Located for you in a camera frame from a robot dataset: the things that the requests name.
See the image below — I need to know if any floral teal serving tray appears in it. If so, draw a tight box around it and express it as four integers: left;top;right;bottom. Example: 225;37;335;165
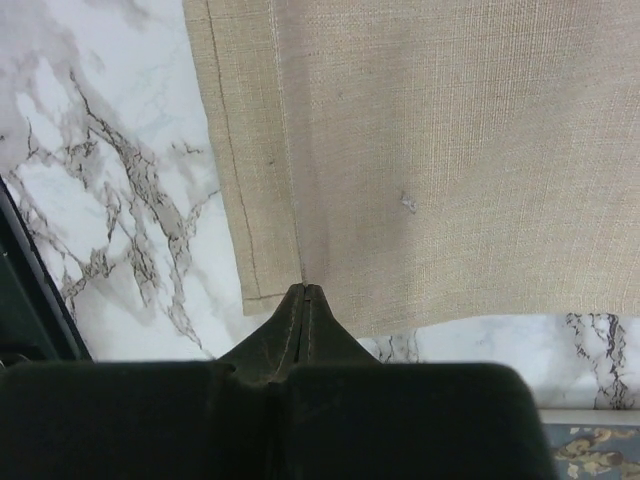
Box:
539;409;639;479

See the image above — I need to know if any beige linen napkin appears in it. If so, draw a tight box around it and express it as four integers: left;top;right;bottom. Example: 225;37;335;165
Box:
183;1;639;337

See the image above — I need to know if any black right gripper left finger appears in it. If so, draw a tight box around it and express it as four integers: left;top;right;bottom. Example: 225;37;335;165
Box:
1;284;305;479

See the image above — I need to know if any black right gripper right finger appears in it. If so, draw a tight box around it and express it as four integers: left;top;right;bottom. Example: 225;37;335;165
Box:
272;284;556;479

